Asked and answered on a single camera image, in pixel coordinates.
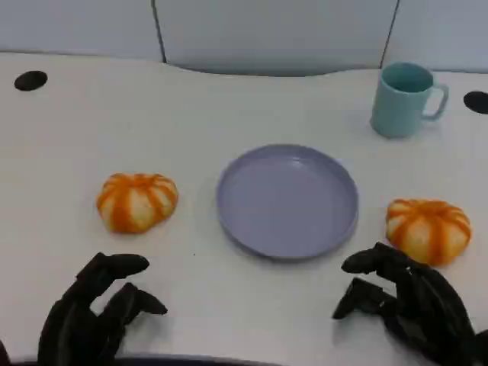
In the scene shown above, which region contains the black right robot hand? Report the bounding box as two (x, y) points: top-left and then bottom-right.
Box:
(331, 242), (477, 363)

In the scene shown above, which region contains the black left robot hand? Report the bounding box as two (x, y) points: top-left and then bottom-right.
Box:
(37, 252), (169, 366)

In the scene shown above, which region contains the orange and white bread roll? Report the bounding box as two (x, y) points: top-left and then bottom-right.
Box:
(385, 197), (473, 267)
(95, 172), (180, 235)

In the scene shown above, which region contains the lilac plate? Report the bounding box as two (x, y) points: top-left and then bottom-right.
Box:
(215, 143), (360, 263)

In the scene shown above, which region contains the pale green mug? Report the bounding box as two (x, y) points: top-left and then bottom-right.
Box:
(369, 62), (450, 139)

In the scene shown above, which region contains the grey partition panel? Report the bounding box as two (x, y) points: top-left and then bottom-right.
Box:
(152, 0), (400, 77)
(0, 0), (167, 64)
(380, 0), (488, 73)

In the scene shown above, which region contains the black table cable grommet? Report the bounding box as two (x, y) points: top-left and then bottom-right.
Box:
(463, 90), (488, 114)
(14, 69), (49, 92)

